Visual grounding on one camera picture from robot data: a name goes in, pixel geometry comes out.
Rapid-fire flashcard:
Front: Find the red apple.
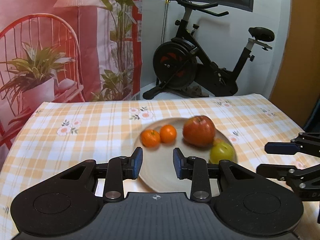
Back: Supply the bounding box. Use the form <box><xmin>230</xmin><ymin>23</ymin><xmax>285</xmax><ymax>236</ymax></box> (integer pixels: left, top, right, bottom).
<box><xmin>182</xmin><ymin>115</ymin><xmax>216</xmax><ymax>147</ymax></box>

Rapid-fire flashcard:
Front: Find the plaid floral tablecloth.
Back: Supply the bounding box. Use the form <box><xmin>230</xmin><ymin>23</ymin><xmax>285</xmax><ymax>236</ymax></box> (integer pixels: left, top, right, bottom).
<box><xmin>1</xmin><ymin>94</ymin><xmax>319</xmax><ymax>239</ymax></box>

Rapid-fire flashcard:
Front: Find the green apple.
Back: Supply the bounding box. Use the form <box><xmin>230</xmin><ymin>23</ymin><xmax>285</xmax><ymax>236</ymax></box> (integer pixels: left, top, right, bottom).
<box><xmin>209</xmin><ymin>142</ymin><xmax>235</xmax><ymax>164</ymax></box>

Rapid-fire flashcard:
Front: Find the beige round plate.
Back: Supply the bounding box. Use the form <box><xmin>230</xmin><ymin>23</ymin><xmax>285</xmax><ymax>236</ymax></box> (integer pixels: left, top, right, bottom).
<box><xmin>133</xmin><ymin>117</ymin><xmax>238</xmax><ymax>194</ymax></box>

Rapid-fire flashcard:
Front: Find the black exercise bike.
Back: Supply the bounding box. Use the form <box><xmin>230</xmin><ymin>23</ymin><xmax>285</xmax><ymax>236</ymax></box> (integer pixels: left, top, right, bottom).
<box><xmin>143</xmin><ymin>0</ymin><xmax>275</xmax><ymax>100</ymax></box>

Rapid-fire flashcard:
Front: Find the small mandarin orange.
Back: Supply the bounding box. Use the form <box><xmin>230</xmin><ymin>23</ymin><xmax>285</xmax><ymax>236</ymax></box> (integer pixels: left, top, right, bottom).
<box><xmin>140</xmin><ymin>129</ymin><xmax>161</xmax><ymax>148</ymax></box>

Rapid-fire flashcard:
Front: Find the pink printed backdrop curtain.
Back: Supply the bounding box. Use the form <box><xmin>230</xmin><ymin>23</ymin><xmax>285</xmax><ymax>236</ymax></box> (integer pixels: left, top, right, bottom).
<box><xmin>1</xmin><ymin>0</ymin><xmax>142</xmax><ymax>158</ymax></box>

